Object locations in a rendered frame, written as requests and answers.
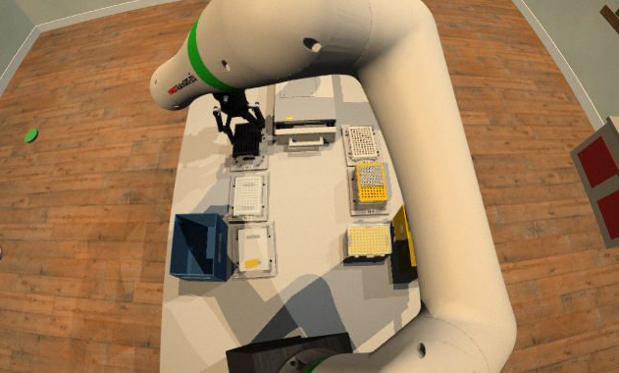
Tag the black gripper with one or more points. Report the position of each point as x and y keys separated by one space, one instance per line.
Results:
x=237 y=109

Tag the yellow open-top bin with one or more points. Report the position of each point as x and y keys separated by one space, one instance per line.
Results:
x=404 y=246

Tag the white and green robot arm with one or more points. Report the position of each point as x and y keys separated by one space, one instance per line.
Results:
x=466 y=323

